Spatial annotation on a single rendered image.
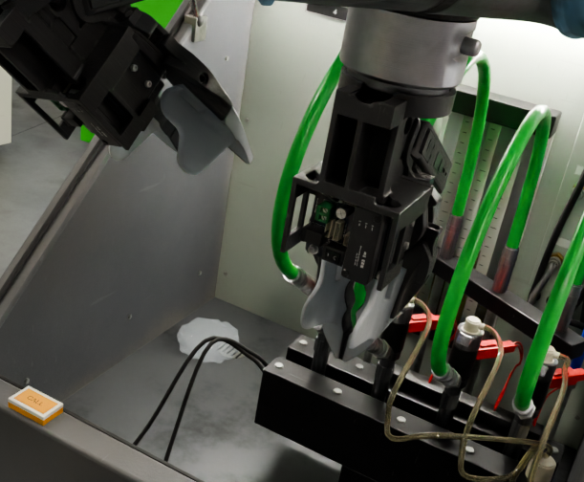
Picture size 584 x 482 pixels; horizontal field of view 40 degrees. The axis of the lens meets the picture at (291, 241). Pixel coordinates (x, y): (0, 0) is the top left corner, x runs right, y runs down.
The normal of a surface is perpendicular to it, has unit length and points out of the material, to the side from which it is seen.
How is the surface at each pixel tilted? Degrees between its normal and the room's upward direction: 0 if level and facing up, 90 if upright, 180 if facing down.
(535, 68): 90
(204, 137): 67
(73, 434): 0
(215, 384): 0
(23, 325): 90
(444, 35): 90
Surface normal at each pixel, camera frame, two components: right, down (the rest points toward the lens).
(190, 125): 0.63, 0.04
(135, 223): 0.87, 0.32
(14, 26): 0.77, 0.18
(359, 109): -0.47, 0.32
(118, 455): 0.16, -0.89
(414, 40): -0.07, 0.42
